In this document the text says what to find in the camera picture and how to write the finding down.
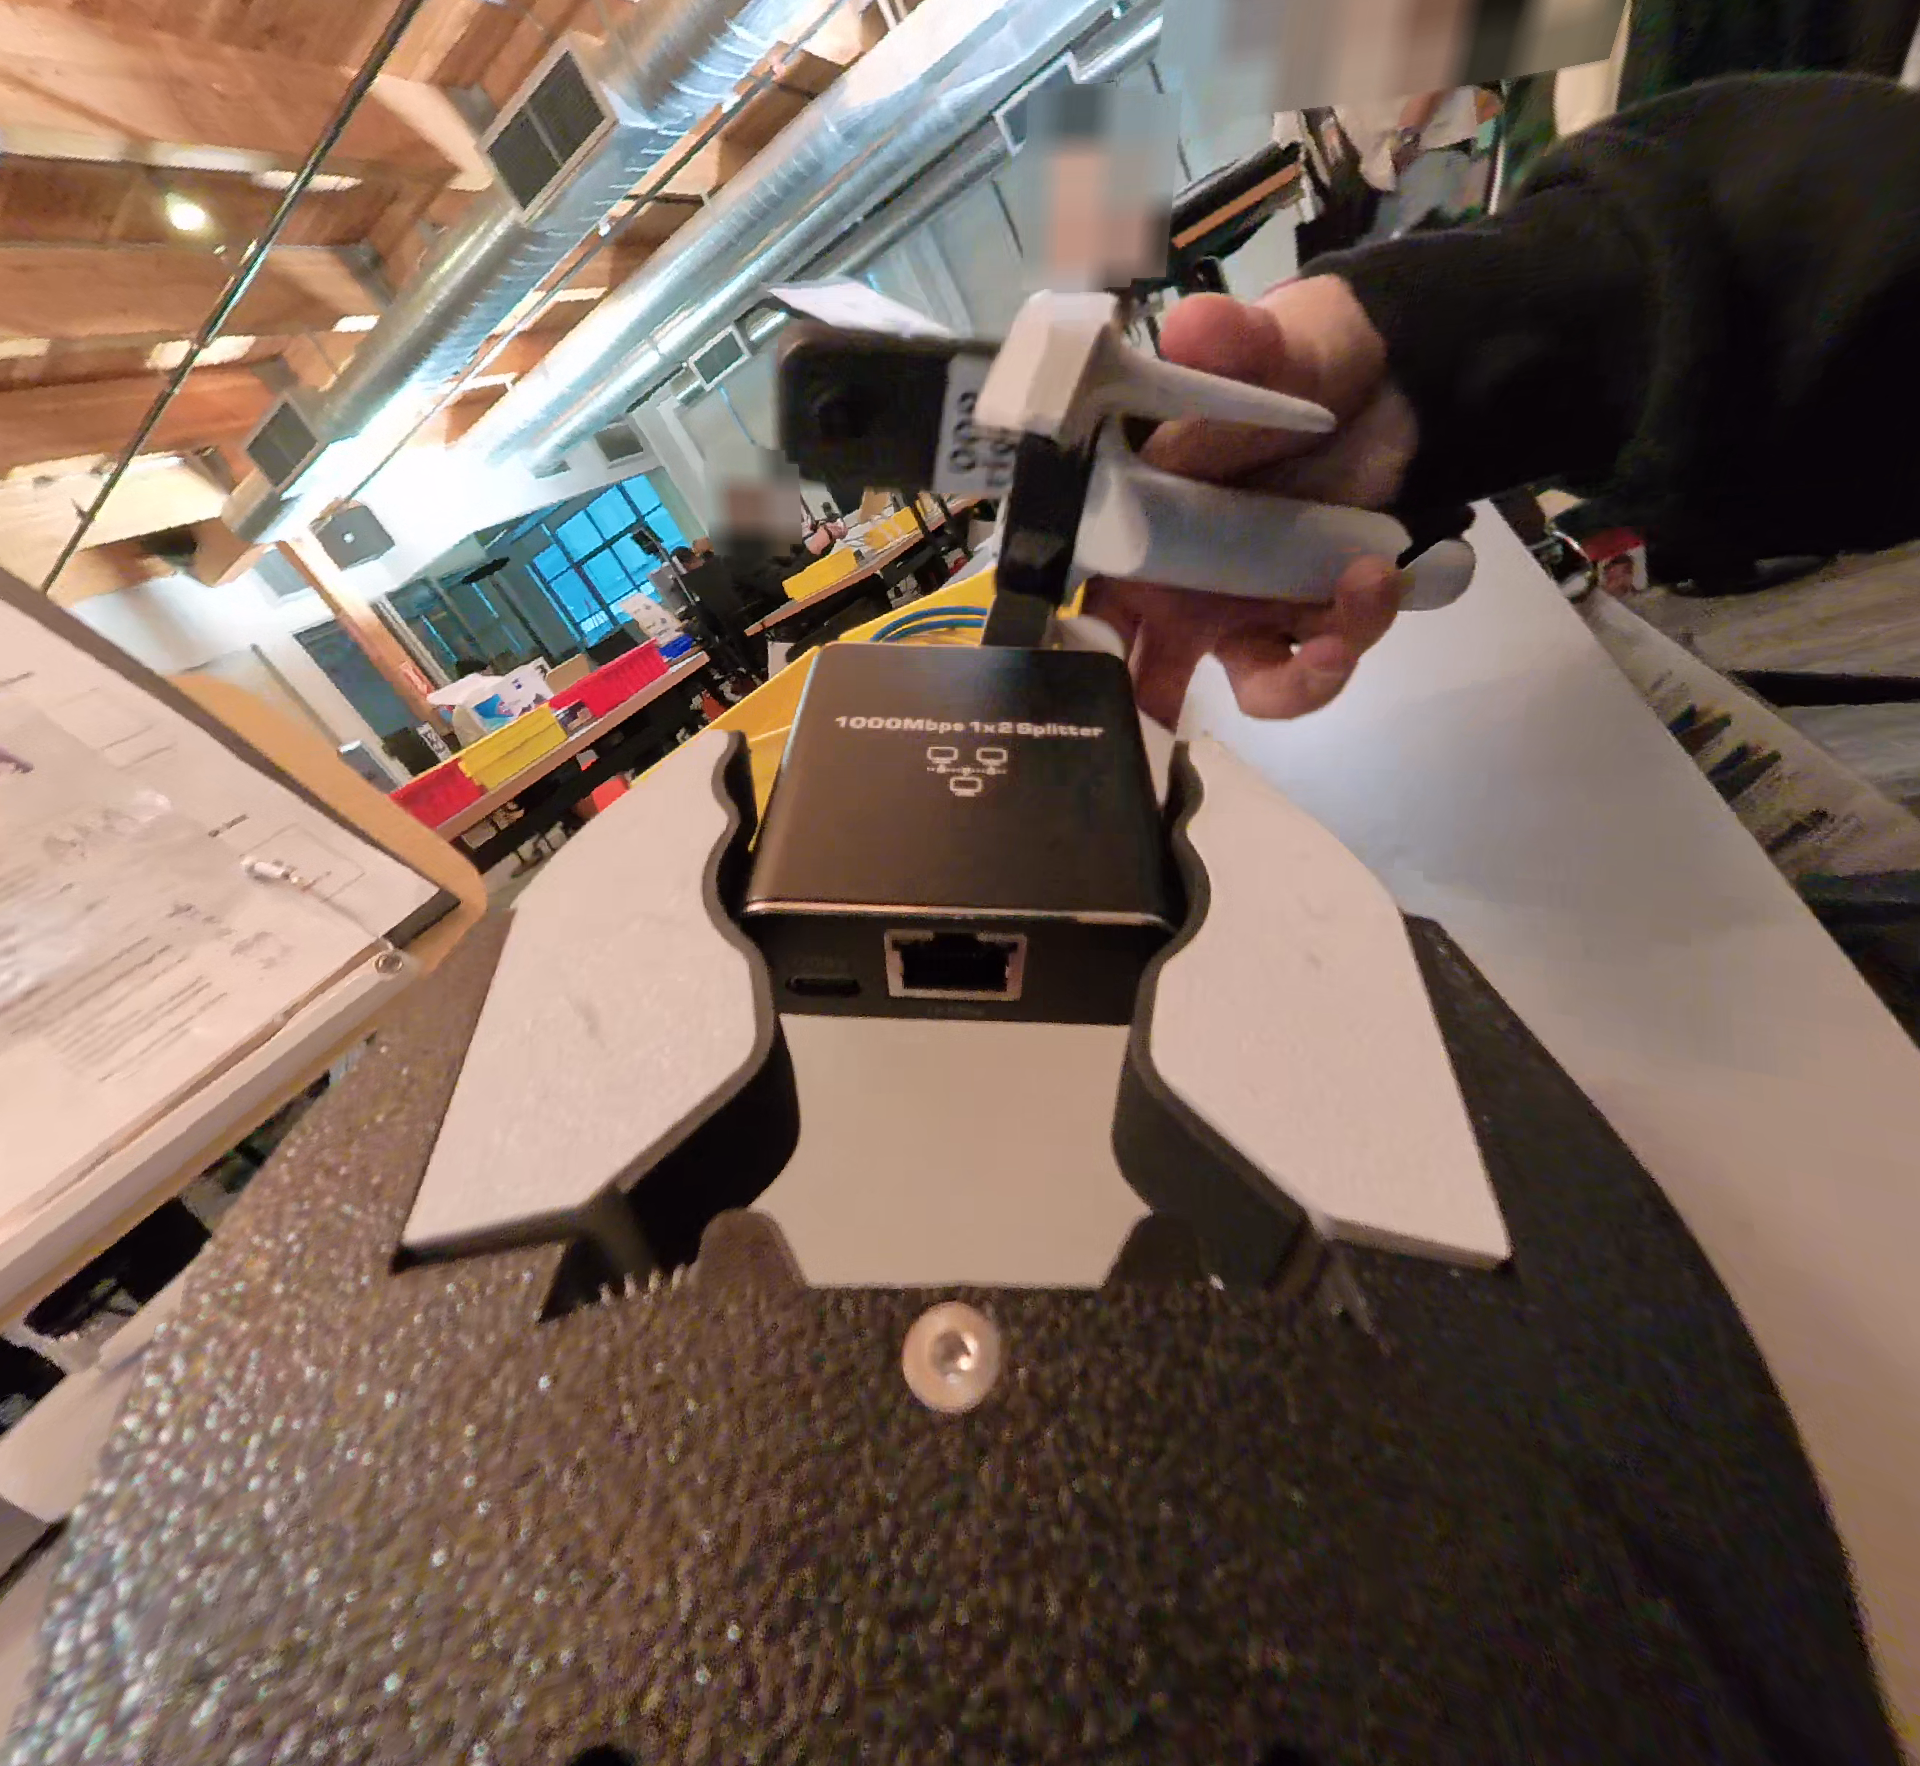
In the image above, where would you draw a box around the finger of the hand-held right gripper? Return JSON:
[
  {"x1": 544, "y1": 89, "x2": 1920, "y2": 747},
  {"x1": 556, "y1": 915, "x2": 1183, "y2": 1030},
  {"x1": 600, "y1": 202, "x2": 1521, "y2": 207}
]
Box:
[{"x1": 982, "y1": 430, "x2": 1114, "y2": 658}]

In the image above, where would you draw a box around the person's right hand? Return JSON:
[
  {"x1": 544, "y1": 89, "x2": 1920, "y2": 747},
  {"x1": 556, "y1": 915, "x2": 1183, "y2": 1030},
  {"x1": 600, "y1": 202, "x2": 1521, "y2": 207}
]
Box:
[{"x1": 1080, "y1": 272, "x2": 1421, "y2": 725}]

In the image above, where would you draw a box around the wooden instruction board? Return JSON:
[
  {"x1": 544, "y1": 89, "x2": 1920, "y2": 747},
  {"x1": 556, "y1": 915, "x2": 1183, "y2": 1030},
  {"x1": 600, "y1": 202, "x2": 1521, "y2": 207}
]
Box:
[
  {"x1": 766, "y1": 281, "x2": 977, "y2": 343},
  {"x1": 0, "y1": 566, "x2": 490, "y2": 1333}
]

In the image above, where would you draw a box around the yellow plastic bin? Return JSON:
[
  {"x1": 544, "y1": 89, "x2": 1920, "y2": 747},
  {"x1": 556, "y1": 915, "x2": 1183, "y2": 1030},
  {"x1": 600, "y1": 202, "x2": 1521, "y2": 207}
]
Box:
[
  {"x1": 459, "y1": 713, "x2": 570, "y2": 788},
  {"x1": 703, "y1": 541, "x2": 1085, "y2": 780}
]

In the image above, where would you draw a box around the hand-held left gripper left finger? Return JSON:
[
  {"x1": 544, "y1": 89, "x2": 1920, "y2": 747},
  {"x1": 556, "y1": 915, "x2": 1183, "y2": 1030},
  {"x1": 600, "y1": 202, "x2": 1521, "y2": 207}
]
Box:
[{"x1": 393, "y1": 728, "x2": 798, "y2": 1295}]

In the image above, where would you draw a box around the red plastic bin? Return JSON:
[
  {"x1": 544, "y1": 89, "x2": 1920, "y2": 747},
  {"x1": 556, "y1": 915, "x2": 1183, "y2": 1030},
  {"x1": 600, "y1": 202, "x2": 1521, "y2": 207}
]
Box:
[{"x1": 562, "y1": 641, "x2": 670, "y2": 717}]

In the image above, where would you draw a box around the silver ventilation duct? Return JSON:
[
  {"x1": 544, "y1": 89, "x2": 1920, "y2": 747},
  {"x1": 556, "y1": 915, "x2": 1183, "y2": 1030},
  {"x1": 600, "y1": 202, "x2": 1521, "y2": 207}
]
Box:
[
  {"x1": 227, "y1": 0, "x2": 904, "y2": 545},
  {"x1": 479, "y1": 0, "x2": 1188, "y2": 479}
]

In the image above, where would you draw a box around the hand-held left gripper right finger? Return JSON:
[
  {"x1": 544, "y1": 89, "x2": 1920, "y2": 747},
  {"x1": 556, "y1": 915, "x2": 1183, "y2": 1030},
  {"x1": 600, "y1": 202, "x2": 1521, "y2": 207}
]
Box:
[{"x1": 1114, "y1": 739, "x2": 1516, "y2": 1295}]

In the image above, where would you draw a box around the person's right forearm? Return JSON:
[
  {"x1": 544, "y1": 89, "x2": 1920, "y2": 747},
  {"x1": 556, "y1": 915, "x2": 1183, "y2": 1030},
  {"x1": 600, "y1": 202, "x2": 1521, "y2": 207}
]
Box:
[{"x1": 1322, "y1": 72, "x2": 1920, "y2": 597}]

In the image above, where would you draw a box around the black network splitter box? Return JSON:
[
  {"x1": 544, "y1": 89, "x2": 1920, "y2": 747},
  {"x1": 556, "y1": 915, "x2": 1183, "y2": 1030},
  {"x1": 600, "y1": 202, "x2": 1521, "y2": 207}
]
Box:
[{"x1": 734, "y1": 644, "x2": 1175, "y2": 1026}]

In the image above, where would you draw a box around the printed instruction sheet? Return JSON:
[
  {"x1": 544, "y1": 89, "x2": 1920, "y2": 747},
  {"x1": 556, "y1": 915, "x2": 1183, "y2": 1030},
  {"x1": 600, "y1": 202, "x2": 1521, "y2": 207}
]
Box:
[{"x1": 0, "y1": 581, "x2": 461, "y2": 1220}]

